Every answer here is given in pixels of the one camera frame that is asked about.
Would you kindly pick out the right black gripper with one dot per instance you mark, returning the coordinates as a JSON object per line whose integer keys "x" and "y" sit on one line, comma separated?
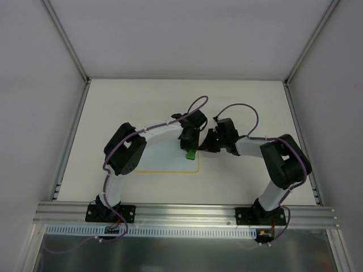
{"x": 215, "y": 140}

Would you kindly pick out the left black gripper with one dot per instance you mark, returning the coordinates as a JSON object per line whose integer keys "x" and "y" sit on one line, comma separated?
{"x": 188, "y": 143}

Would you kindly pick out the green whiteboard eraser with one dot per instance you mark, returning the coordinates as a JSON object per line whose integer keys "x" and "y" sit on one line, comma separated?
{"x": 191, "y": 154}

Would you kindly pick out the yellow framed small whiteboard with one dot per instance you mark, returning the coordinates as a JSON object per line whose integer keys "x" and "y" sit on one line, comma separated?
{"x": 163, "y": 154}

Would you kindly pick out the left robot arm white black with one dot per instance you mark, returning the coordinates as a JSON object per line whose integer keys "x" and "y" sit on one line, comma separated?
{"x": 124, "y": 151}

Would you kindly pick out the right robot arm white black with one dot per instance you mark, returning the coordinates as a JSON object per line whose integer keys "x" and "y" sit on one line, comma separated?
{"x": 286, "y": 164}

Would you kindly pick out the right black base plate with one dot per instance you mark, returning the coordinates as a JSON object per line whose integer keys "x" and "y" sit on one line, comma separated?
{"x": 259, "y": 217}

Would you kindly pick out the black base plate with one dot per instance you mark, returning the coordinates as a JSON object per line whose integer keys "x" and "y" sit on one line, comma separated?
{"x": 102, "y": 214}
{"x": 259, "y": 217}

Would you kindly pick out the white slotted cable duct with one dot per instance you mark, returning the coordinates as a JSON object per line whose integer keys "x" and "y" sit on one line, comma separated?
{"x": 151, "y": 231}

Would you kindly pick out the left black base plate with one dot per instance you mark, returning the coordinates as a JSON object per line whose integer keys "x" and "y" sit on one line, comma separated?
{"x": 102, "y": 214}

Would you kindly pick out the aluminium mounting rail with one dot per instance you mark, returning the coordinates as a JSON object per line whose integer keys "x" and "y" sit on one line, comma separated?
{"x": 174, "y": 215}

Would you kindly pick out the right aluminium frame post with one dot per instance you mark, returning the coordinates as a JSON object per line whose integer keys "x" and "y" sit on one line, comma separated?
{"x": 326, "y": 16}

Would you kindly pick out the aluminium frame post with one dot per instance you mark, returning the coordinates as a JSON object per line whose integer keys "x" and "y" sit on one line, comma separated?
{"x": 54, "y": 18}
{"x": 326, "y": 16}

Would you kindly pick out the left aluminium frame post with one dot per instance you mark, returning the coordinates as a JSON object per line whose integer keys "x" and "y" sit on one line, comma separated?
{"x": 54, "y": 18}

